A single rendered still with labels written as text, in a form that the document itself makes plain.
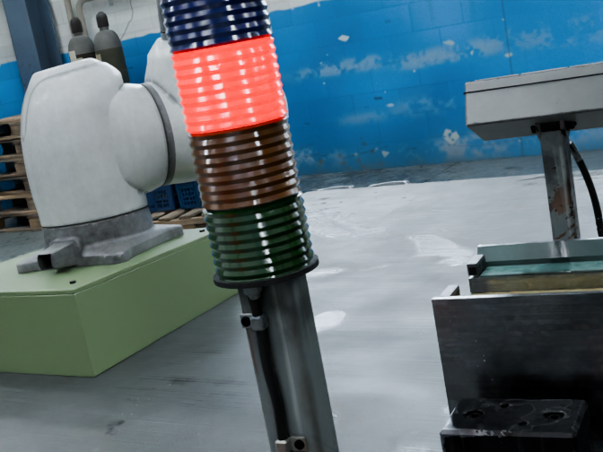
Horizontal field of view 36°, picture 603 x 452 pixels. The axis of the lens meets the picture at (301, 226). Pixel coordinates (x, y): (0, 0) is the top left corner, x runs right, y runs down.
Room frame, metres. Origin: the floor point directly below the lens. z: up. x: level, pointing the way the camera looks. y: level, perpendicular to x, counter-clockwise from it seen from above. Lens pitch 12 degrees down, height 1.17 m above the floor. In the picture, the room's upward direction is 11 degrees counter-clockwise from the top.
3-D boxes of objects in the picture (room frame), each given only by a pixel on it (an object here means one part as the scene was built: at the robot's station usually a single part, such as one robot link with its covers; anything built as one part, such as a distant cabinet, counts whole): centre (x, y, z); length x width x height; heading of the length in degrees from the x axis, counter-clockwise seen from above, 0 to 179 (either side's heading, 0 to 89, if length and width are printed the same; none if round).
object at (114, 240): (1.30, 0.30, 0.93); 0.22 x 0.18 x 0.06; 156
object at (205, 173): (0.54, 0.03, 1.10); 0.06 x 0.06 x 0.04
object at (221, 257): (0.54, 0.03, 1.05); 0.06 x 0.06 x 0.04
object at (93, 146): (1.33, 0.28, 1.07); 0.18 x 0.16 x 0.22; 117
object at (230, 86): (0.54, 0.03, 1.14); 0.06 x 0.06 x 0.04
